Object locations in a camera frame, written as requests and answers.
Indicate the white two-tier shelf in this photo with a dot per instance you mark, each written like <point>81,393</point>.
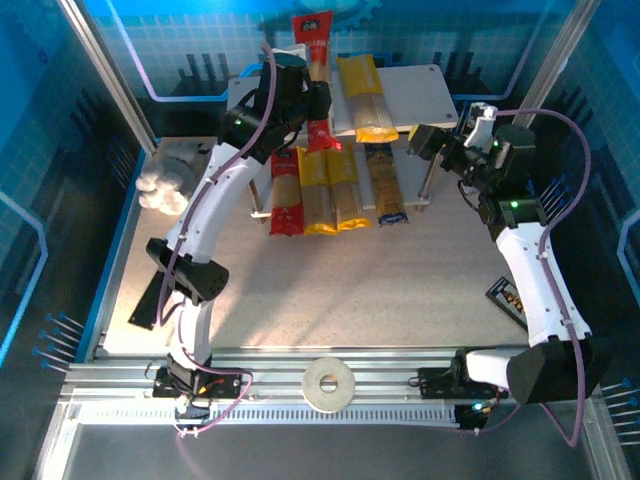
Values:
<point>425,95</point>

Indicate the aluminium enclosure post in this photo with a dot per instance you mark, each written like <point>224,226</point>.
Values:
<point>107,75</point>
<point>547,75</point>

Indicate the blue gold spaghetti bag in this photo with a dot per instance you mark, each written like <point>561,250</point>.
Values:
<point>386,190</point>

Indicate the white plush toy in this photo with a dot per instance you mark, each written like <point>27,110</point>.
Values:
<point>155,185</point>

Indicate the red spaghetti bag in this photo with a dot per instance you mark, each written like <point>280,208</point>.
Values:
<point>286,200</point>
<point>320,55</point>

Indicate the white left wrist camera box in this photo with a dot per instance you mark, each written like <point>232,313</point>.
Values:
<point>296,52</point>

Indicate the white tape roll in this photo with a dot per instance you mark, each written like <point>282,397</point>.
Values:
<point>312,395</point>

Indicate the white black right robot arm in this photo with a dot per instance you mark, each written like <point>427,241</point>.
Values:
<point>530,280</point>

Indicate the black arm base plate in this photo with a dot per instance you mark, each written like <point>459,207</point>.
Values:
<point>162,389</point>
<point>432,382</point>

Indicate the yellow spaghetti bag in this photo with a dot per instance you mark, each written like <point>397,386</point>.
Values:
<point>367,100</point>
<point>316,200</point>
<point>347,195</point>

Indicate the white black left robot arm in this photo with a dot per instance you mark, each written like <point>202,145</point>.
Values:
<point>215,200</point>

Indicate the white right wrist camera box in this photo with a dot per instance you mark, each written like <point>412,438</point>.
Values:
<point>481,125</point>

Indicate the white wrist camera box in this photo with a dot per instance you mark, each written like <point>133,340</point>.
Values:
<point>481,125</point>
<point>296,52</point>

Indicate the aluminium rail frame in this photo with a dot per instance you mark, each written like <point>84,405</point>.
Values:
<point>380,370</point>

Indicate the dark patterned small box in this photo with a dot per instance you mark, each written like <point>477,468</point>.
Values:
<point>502,295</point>

